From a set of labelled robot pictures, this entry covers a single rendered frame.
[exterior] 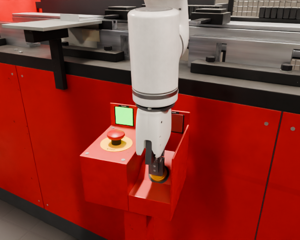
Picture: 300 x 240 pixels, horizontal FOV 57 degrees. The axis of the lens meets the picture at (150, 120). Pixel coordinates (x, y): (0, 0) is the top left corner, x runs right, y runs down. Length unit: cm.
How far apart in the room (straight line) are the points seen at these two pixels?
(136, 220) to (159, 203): 14
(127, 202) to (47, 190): 87
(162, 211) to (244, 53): 49
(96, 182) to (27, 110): 72
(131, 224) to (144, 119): 32
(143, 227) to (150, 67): 41
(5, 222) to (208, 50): 134
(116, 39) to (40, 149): 61
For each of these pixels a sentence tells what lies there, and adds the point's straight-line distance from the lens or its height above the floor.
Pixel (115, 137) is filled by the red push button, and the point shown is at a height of 80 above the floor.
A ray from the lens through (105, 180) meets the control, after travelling 60.
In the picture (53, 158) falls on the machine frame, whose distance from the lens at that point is 128.
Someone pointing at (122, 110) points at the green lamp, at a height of 83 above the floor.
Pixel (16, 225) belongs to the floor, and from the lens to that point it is 167.
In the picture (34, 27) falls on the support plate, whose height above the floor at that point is 100.
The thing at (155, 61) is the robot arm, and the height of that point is 99.
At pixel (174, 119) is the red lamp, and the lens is 65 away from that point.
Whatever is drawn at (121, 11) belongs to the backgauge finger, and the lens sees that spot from 124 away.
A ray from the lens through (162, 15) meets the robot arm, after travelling 44.
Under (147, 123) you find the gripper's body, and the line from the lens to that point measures 49.
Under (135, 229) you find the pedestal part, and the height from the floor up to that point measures 56.
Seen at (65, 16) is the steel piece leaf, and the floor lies 102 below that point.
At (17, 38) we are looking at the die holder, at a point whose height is 91.
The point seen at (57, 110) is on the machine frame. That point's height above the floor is 68.
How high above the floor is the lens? 109
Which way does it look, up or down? 24 degrees down
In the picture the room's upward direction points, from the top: straight up
